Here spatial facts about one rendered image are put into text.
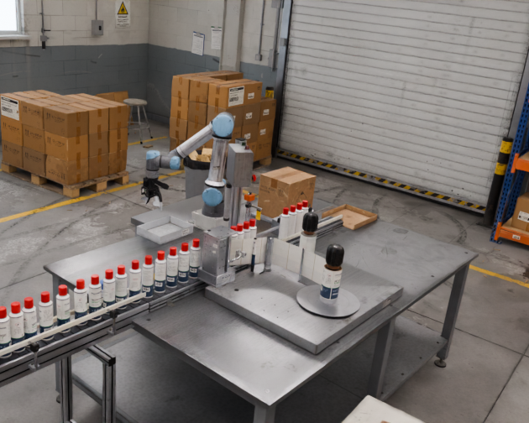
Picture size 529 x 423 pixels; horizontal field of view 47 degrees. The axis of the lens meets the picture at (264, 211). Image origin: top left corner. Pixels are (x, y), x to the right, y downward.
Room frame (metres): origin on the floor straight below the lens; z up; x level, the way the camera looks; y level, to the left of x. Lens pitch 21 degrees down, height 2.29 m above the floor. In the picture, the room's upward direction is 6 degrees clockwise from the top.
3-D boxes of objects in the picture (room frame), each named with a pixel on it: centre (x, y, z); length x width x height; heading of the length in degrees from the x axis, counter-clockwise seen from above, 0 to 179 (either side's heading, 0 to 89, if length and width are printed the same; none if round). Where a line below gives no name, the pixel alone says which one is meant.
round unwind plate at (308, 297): (2.60, -0.35, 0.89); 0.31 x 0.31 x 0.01
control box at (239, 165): (3.07, 0.15, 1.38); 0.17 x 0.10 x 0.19; 18
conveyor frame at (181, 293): (3.10, 0.02, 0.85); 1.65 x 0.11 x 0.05; 143
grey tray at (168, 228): (3.34, 0.58, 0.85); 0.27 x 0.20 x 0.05; 144
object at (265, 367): (3.14, -0.13, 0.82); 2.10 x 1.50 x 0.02; 143
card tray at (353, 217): (3.89, -0.58, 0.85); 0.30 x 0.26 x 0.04; 143
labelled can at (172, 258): (2.60, 0.41, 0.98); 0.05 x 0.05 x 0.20
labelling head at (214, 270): (2.71, 0.21, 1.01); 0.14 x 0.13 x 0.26; 143
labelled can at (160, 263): (2.54, 0.46, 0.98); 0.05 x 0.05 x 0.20
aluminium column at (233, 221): (3.16, 0.16, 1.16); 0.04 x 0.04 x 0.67; 53
